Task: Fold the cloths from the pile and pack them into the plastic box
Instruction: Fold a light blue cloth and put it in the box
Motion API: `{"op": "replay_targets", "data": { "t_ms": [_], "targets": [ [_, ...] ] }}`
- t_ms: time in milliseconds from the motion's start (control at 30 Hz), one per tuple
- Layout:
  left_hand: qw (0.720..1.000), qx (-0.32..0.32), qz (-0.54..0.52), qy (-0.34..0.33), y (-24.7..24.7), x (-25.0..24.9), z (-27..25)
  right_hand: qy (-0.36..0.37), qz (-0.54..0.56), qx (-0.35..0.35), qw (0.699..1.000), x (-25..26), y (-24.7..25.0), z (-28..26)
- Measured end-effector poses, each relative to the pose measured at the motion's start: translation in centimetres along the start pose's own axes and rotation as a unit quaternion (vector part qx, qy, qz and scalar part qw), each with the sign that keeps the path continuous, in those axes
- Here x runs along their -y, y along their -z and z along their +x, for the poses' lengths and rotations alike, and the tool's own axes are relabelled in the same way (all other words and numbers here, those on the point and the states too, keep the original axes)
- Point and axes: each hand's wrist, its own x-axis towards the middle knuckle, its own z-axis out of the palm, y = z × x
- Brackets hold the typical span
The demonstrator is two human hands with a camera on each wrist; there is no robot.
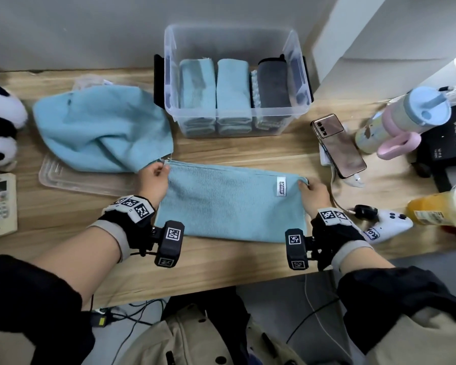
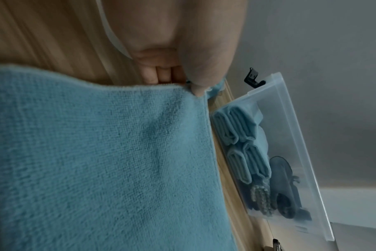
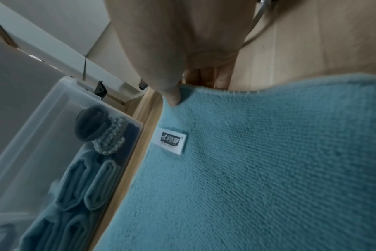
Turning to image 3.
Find person's right hand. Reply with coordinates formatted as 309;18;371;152
104;0;257;108

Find dark blue grey cloth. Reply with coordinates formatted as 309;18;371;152
74;105;110;142

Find thin white cable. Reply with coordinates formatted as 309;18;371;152
242;0;280;48

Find clear plastic storage box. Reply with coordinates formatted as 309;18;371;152
0;76;145;251

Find white shelf unit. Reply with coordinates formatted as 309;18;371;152
0;0;145;104

